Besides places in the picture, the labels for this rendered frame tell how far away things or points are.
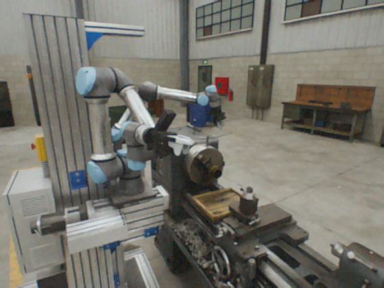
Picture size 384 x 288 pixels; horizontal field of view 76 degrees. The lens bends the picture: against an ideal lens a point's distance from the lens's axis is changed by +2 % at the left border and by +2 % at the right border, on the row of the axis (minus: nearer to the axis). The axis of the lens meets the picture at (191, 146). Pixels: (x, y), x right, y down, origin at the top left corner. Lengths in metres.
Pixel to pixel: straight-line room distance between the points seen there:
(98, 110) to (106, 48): 10.94
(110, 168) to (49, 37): 0.66
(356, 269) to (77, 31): 1.54
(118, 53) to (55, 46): 10.88
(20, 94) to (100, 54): 3.48
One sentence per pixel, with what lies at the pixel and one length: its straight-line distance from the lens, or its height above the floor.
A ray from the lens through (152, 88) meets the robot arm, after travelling 1.70.
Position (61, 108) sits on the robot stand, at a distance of 1.39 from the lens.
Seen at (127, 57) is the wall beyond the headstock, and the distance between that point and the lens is 12.30.
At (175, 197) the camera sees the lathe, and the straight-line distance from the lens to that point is 2.09.
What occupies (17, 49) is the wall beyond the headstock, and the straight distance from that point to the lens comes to 11.58.
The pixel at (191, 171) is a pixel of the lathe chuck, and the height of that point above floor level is 1.07.
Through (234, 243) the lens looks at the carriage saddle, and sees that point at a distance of 1.41.
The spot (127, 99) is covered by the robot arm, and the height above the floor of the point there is 1.67.
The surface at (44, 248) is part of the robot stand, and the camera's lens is 1.61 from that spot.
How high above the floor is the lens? 1.79
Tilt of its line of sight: 17 degrees down
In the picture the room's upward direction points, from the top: straight up
